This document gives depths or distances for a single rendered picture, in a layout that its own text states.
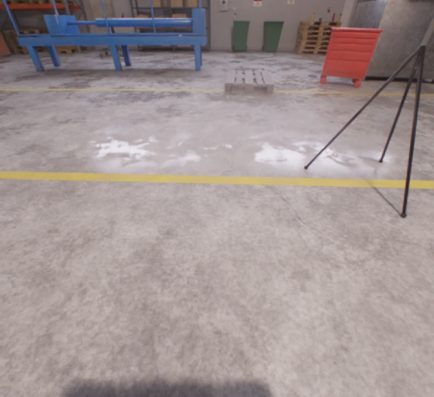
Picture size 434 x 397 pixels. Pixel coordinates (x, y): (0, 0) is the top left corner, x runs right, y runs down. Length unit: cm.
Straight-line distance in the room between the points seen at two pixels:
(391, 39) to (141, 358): 582
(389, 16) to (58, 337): 594
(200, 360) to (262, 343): 24
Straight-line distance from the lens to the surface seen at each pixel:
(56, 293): 133
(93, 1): 1126
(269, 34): 968
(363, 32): 497
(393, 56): 591
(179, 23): 614
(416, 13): 594
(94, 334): 116
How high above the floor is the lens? 100
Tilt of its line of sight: 36 degrees down
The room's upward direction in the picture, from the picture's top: straight up
